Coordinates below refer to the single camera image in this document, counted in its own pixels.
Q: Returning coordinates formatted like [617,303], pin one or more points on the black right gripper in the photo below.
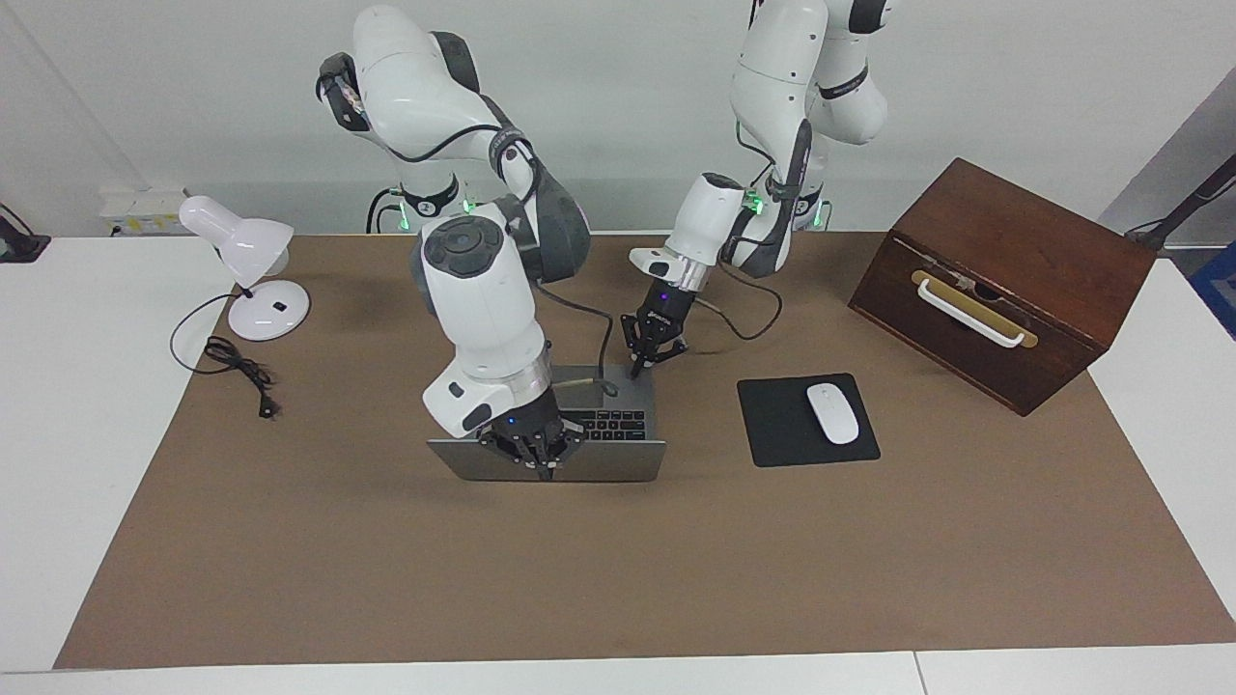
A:
[526,425]

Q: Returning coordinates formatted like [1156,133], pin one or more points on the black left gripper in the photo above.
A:
[664,311]

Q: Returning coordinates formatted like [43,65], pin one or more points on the grey aluminium laptop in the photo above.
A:
[618,461]

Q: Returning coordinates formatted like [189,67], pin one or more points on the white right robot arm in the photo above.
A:
[483,290]

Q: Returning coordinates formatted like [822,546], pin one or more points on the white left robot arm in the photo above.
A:
[772,87]

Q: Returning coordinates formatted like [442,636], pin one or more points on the brown table mat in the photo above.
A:
[579,569]

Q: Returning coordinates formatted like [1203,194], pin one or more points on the black mouse pad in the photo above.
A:
[772,425]

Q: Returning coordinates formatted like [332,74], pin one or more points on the white computer mouse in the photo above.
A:
[832,413]

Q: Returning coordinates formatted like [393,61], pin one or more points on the white desk lamp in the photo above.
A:
[246,246]

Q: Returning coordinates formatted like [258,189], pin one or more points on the dark brown wooden box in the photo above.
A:
[1024,241]

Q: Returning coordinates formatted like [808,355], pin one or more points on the black slanted pole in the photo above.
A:
[1193,198]

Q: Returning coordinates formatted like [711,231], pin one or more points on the black table clamp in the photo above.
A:
[21,243]

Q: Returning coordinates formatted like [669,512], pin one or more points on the blue box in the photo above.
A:
[1219,290]

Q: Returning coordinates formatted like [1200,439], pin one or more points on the white wall power strip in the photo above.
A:
[140,208]

